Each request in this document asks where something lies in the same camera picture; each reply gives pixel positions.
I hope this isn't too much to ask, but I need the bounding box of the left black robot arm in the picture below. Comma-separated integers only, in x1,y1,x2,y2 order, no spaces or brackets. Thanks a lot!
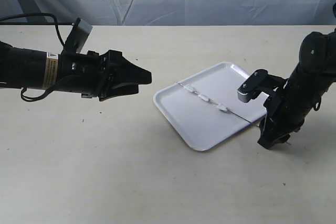
1,42,152,102

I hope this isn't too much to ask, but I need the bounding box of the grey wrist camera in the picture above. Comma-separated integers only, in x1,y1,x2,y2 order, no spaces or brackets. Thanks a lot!
237,69,268,103
63,17,92,54

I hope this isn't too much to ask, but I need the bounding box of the thin metal skewer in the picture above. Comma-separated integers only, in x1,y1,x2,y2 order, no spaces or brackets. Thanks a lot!
176,81,291,146

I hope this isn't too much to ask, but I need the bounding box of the white piece skewer tip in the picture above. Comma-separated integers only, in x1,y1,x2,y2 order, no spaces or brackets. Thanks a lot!
184,84,197,93

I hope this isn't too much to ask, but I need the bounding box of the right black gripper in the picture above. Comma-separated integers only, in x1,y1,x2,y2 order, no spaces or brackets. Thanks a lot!
257,74,290,150

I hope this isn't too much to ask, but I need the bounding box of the white piece skewer handle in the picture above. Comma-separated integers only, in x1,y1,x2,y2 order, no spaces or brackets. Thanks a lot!
216,104,229,113

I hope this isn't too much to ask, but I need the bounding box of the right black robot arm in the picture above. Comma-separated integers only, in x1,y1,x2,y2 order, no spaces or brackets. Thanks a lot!
258,31,335,150

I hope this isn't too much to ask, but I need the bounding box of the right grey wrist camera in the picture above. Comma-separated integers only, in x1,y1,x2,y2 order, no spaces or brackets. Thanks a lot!
237,69,268,103

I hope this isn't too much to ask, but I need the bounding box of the white skewer piece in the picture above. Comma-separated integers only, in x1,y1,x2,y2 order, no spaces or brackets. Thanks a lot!
198,94,210,102

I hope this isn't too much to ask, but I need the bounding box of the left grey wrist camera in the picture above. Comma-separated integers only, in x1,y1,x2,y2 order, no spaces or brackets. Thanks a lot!
63,17,92,54

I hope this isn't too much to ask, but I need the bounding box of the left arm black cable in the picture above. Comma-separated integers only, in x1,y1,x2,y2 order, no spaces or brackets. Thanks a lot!
0,13,79,103

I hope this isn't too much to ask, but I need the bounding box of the white rectangular plastic tray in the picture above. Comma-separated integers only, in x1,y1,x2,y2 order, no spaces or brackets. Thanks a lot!
153,62,267,152

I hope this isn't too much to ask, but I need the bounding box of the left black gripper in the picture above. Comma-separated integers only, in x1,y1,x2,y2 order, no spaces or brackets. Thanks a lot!
58,50,152,101

